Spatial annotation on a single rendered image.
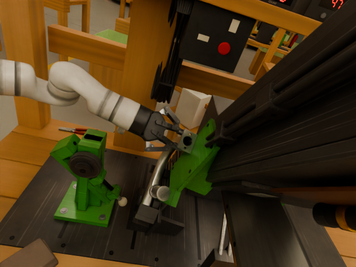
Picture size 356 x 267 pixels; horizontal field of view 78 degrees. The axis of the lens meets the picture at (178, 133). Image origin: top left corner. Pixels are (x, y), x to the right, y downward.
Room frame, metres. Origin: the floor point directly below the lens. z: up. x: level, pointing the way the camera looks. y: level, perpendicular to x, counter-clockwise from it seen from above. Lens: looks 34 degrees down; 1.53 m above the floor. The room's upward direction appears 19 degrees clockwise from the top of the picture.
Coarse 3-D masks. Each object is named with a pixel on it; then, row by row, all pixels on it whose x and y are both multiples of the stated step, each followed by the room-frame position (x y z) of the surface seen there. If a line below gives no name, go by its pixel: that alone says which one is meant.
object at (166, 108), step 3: (162, 108) 0.52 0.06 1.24; (165, 108) 0.50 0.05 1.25; (168, 108) 0.51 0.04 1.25; (168, 111) 0.50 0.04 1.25; (171, 111) 0.50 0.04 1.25; (168, 114) 0.50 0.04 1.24; (171, 114) 0.50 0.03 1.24; (174, 114) 0.50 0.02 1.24; (168, 117) 0.51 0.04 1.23; (171, 117) 0.50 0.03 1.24; (174, 117) 0.50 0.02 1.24; (171, 120) 0.51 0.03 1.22; (174, 120) 0.49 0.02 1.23; (177, 120) 0.50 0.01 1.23; (177, 123) 0.49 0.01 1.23
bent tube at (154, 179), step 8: (184, 136) 0.47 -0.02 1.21; (192, 136) 0.48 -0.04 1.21; (184, 144) 0.50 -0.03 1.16; (192, 144) 0.47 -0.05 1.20; (168, 152) 0.52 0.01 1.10; (160, 160) 0.51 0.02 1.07; (160, 168) 0.49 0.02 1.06; (152, 176) 0.47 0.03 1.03; (160, 176) 0.47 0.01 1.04; (152, 184) 0.45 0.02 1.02; (144, 200) 0.41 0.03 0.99; (152, 200) 0.42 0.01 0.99
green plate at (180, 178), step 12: (204, 132) 0.47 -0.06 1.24; (204, 144) 0.43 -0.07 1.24; (216, 144) 0.39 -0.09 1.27; (180, 156) 0.49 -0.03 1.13; (192, 156) 0.43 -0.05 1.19; (204, 156) 0.39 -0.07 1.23; (180, 168) 0.44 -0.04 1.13; (192, 168) 0.39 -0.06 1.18; (204, 168) 0.40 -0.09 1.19; (180, 180) 0.40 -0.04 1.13; (192, 180) 0.39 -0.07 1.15; (204, 180) 0.40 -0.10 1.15; (204, 192) 0.40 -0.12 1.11
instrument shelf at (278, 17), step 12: (204, 0) 0.62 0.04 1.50; (216, 0) 0.62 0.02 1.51; (228, 0) 0.63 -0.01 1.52; (240, 0) 0.63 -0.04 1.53; (252, 0) 0.64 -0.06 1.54; (240, 12) 0.64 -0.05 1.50; (252, 12) 0.64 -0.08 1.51; (264, 12) 0.65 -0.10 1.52; (276, 12) 0.65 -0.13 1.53; (288, 12) 0.66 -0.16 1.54; (276, 24) 0.65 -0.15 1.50; (288, 24) 0.66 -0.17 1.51; (300, 24) 0.66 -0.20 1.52; (312, 24) 0.67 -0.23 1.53
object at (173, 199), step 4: (172, 188) 0.39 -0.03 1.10; (172, 192) 0.38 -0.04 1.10; (176, 192) 0.37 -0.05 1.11; (180, 192) 0.38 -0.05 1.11; (172, 196) 0.37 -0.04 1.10; (176, 196) 0.37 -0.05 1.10; (160, 200) 0.40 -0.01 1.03; (168, 200) 0.37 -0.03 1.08; (172, 200) 0.36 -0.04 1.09; (176, 200) 0.36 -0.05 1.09; (168, 204) 0.35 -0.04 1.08; (172, 204) 0.35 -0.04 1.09; (176, 204) 0.35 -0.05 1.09
